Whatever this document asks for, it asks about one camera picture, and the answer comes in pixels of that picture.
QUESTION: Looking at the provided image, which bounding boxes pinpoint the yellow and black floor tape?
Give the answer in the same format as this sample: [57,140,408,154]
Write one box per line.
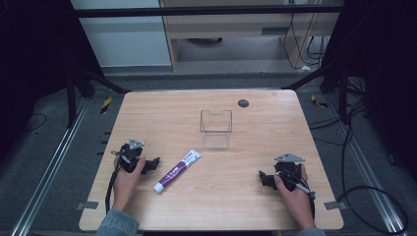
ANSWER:
[99,96,113,115]
[310,93,329,109]

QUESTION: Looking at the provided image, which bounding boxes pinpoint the aluminium floor rail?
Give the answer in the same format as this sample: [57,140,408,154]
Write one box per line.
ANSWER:
[324,93,409,236]
[9,97,91,236]

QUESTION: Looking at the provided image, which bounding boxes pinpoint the person's right hand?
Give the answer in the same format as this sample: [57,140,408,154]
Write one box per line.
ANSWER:
[273,163,318,230]

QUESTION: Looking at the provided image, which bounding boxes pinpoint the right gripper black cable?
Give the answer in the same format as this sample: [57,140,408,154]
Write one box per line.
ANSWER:
[277,169,318,220]

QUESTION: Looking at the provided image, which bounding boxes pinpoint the dark curtain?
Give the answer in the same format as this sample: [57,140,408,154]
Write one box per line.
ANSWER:
[323,0,417,183]
[0,0,104,161]

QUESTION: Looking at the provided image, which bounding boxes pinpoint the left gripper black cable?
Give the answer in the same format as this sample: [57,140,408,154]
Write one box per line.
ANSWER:
[104,149,125,214]

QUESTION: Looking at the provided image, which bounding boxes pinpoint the grey metal table bracket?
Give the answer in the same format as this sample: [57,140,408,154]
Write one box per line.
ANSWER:
[324,201,348,211]
[76,201,99,211]

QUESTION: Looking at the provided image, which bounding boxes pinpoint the black metal stand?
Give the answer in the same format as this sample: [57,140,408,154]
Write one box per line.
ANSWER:
[63,60,133,130]
[280,63,366,126]

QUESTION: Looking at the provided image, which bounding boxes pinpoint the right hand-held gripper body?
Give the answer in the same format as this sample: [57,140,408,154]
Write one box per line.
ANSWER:
[273,151,306,193]

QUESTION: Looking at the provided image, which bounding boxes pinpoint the person's left hand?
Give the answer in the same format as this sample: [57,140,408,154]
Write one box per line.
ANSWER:
[112,156,148,212]

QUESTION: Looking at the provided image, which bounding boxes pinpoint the purple and white toothpaste tube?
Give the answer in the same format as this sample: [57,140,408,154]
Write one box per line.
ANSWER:
[153,148,203,195]

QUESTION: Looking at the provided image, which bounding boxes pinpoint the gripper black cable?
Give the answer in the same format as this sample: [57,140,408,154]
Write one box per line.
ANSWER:
[277,169,318,220]
[104,149,125,214]

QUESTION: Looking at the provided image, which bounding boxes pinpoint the black horizontal frame bar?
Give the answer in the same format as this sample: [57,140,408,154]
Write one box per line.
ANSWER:
[70,4,345,19]

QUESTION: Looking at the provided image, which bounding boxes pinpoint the clear plastic container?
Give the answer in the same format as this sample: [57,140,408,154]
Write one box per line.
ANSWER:
[199,109,234,150]

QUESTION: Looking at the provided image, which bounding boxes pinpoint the looped black floor cable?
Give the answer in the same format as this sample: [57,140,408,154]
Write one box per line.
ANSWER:
[336,107,410,236]

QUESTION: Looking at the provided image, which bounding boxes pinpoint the black cables under desk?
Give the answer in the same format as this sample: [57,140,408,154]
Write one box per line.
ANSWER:
[282,12,329,71]

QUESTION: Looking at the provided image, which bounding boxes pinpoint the bundle of black floor cables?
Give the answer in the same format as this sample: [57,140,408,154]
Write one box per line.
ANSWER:
[307,99,367,148]

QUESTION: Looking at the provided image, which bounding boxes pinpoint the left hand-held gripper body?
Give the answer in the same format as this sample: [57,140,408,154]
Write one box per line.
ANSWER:
[111,137,147,174]

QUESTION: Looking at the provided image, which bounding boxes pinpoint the light wooden desk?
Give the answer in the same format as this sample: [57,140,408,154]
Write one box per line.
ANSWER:
[158,0,346,72]

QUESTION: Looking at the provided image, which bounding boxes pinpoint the white cabinet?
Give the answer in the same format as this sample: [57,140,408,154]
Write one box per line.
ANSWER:
[69,0,173,69]

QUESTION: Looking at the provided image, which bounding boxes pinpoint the thin black floor cable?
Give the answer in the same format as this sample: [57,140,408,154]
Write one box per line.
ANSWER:
[20,112,48,135]

